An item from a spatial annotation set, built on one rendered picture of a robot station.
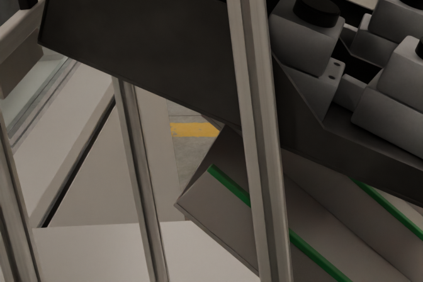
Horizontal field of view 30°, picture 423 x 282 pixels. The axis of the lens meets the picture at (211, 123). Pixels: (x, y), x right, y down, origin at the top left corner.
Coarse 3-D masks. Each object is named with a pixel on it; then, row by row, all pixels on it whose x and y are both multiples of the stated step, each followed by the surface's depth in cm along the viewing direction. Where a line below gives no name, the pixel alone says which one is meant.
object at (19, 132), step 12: (72, 60) 180; (60, 72) 172; (72, 72) 179; (48, 84) 166; (60, 84) 171; (48, 96) 163; (36, 108) 156; (24, 120) 150; (36, 120) 155; (12, 132) 145; (24, 132) 149; (12, 144) 143
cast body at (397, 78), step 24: (408, 48) 52; (384, 72) 52; (408, 72) 51; (336, 96) 55; (360, 96) 55; (384, 96) 52; (408, 96) 51; (360, 120) 53; (384, 120) 53; (408, 120) 52; (408, 144) 52
